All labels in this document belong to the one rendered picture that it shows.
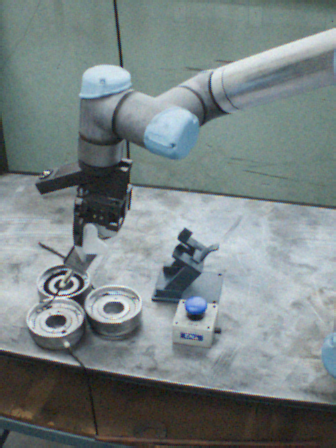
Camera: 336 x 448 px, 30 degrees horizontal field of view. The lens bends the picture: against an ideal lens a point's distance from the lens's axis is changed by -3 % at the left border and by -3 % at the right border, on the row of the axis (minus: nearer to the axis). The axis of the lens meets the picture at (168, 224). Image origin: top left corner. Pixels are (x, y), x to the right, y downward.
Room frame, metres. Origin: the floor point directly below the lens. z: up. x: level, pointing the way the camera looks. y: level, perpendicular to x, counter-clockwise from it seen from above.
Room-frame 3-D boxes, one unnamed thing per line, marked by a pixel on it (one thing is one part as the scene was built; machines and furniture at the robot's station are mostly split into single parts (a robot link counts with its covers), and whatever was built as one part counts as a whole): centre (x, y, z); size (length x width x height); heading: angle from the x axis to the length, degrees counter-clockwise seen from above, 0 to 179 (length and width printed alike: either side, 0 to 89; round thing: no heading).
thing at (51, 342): (0.83, 0.20, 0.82); 0.10 x 0.10 x 0.04
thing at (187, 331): (0.82, -0.05, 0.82); 0.08 x 0.07 x 0.05; 76
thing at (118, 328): (0.86, 0.10, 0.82); 0.10 x 0.10 x 0.04
